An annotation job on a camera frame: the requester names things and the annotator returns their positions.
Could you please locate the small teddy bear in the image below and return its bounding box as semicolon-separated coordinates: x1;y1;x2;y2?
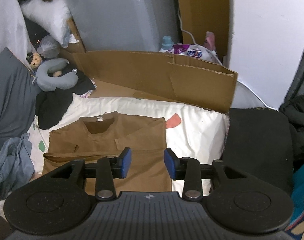
26;52;43;70

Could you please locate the detergent bottle with blue cap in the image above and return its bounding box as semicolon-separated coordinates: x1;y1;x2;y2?
159;35;174;53

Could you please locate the pink plastic bag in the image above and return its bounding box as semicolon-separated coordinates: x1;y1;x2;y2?
203;31;216;52

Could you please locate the black jacket heap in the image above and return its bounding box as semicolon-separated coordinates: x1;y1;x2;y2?
279;94;304;173

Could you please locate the tall brown board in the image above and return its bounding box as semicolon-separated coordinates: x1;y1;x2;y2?
174;0;230;68

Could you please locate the floral white sheet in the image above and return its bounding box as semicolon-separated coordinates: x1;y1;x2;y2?
78;79;96;98

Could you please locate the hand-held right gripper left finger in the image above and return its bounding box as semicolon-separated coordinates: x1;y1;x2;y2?
50;147;132;202

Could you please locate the large flattened cardboard box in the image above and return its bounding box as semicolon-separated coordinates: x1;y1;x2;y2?
59;50;239;114

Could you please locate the blue-grey crumpled garment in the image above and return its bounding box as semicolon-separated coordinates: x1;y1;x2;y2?
0;132;36;202

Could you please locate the teal patterned blanket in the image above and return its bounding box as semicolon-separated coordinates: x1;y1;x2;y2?
284;157;304;240

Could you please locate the black crumpled garment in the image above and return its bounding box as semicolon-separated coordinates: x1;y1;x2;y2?
35;69;96;130

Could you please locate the dark grey pillow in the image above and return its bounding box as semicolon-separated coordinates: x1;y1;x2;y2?
0;47;42;165

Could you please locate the white pillow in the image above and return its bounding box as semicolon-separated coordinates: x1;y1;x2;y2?
20;0;71;48

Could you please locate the white curtain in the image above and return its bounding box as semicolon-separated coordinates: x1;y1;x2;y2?
0;0;33;68

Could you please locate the brown printed t-shirt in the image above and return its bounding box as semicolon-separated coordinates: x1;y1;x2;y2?
42;112;172;197

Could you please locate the grey plastic-wrapped appliance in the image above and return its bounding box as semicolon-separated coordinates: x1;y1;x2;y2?
60;0;184;53

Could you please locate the small cardboard box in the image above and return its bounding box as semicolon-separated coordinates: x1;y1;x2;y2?
58;17;87;54

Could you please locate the folded black clothes stack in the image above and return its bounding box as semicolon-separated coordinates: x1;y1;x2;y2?
221;107;295;195

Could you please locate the grey neck pillow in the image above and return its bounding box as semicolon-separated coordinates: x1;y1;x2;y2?
32;58;79;92

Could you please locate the purple white detergent bag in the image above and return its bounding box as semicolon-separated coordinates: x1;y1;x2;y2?
172;44;217;62

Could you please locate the white bear print blanket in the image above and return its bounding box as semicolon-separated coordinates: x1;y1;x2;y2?
27;95;230;197

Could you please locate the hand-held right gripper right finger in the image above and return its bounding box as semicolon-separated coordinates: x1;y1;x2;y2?
164;147;251;202

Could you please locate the clear plastic bag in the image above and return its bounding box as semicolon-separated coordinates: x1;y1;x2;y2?
37;35;61;59

